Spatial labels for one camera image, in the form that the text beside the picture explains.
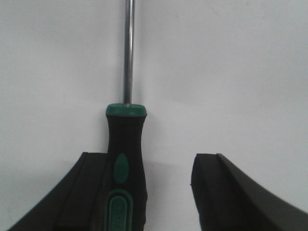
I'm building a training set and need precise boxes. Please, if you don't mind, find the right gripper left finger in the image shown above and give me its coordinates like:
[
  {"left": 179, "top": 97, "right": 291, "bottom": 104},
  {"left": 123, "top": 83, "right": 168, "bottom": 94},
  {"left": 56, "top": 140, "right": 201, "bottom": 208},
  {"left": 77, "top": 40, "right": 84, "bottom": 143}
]
[{"left": 10, "top": 153, "right": 107, "bottom": 231}]

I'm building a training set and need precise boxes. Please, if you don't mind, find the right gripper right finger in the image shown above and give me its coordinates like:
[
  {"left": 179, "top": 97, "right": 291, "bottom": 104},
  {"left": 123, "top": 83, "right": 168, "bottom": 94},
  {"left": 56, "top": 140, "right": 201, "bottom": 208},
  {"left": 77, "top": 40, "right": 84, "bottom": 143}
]
[{"left": 191, "top": 154, "right": 308, "bottom": 231}]

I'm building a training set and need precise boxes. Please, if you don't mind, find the green black screwdriver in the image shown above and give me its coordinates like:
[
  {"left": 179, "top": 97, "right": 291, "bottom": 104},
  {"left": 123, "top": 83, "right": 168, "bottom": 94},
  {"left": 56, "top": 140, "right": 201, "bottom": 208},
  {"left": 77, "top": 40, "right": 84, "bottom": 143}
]
[{"left": 103, "top": 0, "right": 148, "bottom": 231}]

